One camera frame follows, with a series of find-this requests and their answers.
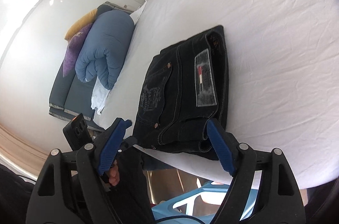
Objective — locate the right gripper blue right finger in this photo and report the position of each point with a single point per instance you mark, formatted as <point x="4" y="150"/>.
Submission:
<point x="225" y="146"/>

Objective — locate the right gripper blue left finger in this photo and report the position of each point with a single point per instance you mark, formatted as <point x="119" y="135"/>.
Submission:
<point x="108" y="144"/>

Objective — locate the black denim pants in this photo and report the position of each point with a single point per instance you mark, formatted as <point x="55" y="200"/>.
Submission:
<point x="186" y="85"/>

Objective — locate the person's left hand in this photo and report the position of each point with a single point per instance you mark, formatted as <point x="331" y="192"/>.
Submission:
<point x="114" y="174"/>

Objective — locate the grey padded headboard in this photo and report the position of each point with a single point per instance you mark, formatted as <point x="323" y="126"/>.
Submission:
<point x="69" y="96"/>

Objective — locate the white cloth by duvet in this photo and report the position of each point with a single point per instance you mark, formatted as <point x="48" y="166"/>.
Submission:
<point x="99" y="97"/>

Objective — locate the light blue plastic stool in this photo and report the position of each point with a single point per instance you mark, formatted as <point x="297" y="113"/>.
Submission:
<point x="197" y="206"/>

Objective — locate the purple pillow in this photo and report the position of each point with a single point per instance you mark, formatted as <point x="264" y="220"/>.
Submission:
<point x="73" y="49"/>

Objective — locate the rolled blue duvet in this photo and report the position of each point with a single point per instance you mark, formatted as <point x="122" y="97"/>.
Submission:
<point x="105" y="48"/>

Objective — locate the yellow pillow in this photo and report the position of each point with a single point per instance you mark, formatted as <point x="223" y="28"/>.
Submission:
<point x="79" y="24"/>

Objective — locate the white bed sheet mattress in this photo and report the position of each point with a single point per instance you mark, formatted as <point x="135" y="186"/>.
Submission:
<point x="283" y="71"/>

